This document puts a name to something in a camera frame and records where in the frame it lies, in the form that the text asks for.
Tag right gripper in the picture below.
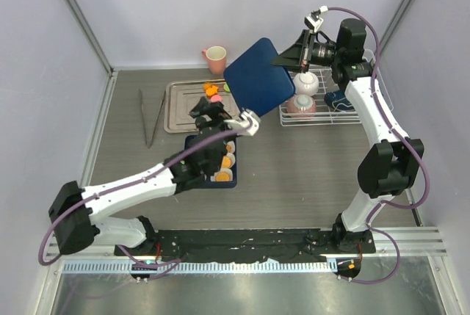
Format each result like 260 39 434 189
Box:
270 30 343 74

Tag navy blue box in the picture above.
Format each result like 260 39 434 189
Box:
184 135 238 189

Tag navy blue lid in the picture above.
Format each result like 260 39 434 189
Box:
223 37 295 117

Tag orange sandwich cookie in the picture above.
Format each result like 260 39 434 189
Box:
221 156 232 168
214 171 233 182

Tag metal tongs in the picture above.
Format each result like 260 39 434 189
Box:
137 89 165 149

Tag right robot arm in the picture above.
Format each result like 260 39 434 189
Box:
272 14 424 253

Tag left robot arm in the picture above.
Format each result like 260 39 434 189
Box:
47 98 251 256

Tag pink sandwich cookie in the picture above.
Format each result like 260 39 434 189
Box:
210 95 223 103

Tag orange fish cookie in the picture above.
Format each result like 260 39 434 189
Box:
205 85 219 98

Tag steel baking tray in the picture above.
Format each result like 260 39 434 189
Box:
164 79 239 134

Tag white bowl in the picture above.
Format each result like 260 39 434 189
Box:
293 72 319 96

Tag red patterned bowl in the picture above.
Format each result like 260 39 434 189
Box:
286 94 317 120

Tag white paper cup back-right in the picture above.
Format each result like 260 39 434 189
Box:
226 141 236 153

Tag pink mug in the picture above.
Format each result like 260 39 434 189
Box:
201 46 227 75

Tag white paper cup middle-right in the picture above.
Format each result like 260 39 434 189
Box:
225 153 236 169

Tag white paper cup front-right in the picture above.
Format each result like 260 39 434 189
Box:
210 167 234 183

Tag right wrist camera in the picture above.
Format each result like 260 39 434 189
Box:
304 6 328 34

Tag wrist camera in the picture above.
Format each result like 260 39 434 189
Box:
224 109 261 137
304 6 328 34

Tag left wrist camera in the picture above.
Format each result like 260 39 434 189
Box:
224 109 261 137

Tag white wire dish rack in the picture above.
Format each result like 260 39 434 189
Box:
278 48 394 128

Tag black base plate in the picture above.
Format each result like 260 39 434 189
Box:
127 228 376 264

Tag white slotted cable duct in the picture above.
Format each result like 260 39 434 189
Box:
62 258 337 276

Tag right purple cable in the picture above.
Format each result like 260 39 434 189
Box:
328 7 431 286

